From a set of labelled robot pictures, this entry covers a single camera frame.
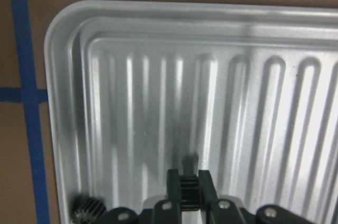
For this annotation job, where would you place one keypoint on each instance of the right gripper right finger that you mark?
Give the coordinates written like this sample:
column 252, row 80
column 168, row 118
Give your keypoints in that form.
column 215, row 209

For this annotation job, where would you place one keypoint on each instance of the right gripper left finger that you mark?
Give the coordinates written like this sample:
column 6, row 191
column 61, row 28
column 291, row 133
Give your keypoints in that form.
column 169, row 209

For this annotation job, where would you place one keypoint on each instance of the black bearing gear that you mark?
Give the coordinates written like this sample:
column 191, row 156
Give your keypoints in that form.
column 190, row 193
column 87, row 209

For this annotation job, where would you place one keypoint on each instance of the silver ribbed metal tray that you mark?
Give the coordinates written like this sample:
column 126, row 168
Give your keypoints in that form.
column 246, row 92

